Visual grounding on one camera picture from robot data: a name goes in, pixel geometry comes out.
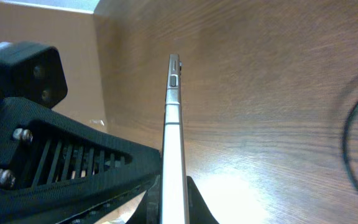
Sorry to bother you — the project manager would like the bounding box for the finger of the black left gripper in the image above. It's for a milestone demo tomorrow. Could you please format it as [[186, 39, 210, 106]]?
[[0, 98, 161, 223], [126, 175, 219, 224]]

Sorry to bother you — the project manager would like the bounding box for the black Samsung Galaxy smartphone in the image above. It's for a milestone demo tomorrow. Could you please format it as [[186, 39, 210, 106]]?
[[160, 54, 190, 224]]

